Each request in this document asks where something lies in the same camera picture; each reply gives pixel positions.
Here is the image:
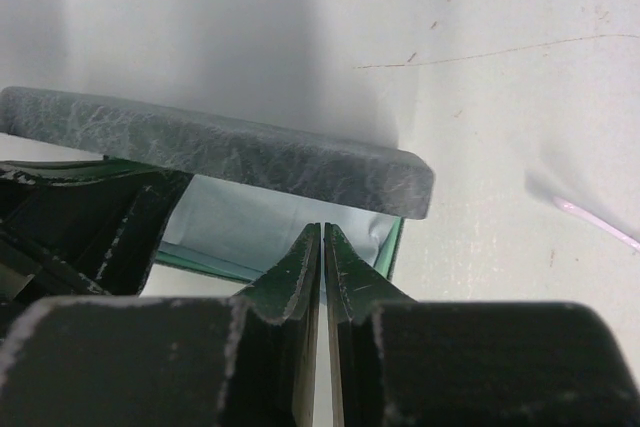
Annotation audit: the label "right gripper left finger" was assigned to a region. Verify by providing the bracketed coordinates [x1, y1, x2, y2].
[230, 223, 320, 426]

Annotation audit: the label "grey glasses case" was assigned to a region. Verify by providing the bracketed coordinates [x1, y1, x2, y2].
[0, 85, 436, 283]

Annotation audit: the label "white frame sunglasses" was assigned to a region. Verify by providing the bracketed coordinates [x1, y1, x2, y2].
[552, 196, 639, 251]

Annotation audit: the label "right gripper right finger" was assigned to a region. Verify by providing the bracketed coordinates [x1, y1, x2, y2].
[324, 223, 414, 426]

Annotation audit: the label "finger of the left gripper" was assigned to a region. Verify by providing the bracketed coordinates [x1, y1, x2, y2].
[1, 159, 192, 297]

